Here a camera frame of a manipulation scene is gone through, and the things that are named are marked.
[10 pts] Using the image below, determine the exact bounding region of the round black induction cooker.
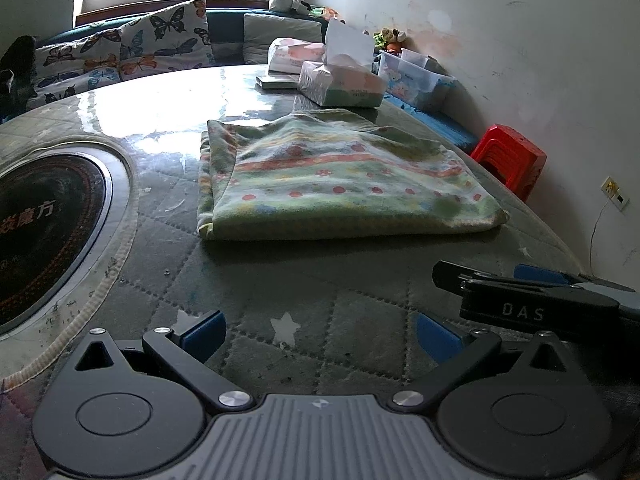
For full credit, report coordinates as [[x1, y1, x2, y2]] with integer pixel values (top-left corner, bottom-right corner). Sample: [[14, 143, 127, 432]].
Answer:
[[0, 147, 136, 341]]

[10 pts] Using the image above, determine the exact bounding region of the thin white cable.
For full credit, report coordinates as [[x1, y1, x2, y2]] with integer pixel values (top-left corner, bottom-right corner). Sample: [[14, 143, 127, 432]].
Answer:
[[589, 195, 608, 277]]

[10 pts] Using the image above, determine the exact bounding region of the butterfly print cushion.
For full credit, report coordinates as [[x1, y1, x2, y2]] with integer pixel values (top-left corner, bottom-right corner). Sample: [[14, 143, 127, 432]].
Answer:
[[119, 0, 216, 83]]

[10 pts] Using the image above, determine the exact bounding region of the red plastic stool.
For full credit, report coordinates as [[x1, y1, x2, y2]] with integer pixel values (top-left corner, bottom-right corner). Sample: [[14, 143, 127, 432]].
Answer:
[[470, 124, 547, 201]]

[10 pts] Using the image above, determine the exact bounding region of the brown plush toy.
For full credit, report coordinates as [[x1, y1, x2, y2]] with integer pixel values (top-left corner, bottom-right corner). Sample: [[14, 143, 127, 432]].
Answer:
[[374, 27, 407, 53]]

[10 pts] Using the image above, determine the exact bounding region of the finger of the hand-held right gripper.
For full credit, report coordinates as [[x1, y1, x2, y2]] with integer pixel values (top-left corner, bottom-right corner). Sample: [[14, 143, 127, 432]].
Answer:
[[513, 263, 637, 295], [432, 260, 622, 334]]

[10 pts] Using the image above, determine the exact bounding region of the open tissue pack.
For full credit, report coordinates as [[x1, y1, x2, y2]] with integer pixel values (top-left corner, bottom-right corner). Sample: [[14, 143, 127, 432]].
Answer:
[[298, 19, 387, 108]]

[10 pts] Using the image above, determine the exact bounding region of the wall socket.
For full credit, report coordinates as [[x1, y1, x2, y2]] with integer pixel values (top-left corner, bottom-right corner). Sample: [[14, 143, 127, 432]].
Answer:
[[601, 176, 630, 212]]

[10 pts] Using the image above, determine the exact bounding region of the clear plastic storage box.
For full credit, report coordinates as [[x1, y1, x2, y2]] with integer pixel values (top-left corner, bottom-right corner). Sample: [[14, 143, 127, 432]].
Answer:
[[377, 50, 456, 111]]

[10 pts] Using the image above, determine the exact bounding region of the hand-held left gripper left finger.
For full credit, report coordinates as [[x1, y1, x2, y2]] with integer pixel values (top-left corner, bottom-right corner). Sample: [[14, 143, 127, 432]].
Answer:
[[60, 310, 256, 413]]

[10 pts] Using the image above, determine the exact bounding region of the grey cushion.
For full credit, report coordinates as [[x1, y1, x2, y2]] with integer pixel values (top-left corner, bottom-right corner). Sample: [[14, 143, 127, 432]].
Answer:
[[243, 12, 323, 66]]

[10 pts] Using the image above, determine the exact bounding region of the pink tissue pack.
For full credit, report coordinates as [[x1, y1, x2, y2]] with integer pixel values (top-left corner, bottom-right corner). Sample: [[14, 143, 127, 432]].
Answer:
[[267, 37, 328, 73]]

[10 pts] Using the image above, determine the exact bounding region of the green patterned garment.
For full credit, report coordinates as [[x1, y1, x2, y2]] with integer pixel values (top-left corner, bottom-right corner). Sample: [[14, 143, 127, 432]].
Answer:
[[197, 110, 510, 241]]

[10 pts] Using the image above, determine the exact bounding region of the black bag on sofa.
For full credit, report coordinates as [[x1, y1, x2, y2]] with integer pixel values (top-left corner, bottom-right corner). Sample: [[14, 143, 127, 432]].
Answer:
[[0, 35, 37, 123]]

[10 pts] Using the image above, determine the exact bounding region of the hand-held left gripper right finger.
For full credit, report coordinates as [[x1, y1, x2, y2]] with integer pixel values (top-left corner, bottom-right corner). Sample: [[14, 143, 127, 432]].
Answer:
[[387, 311, 583, 413]]

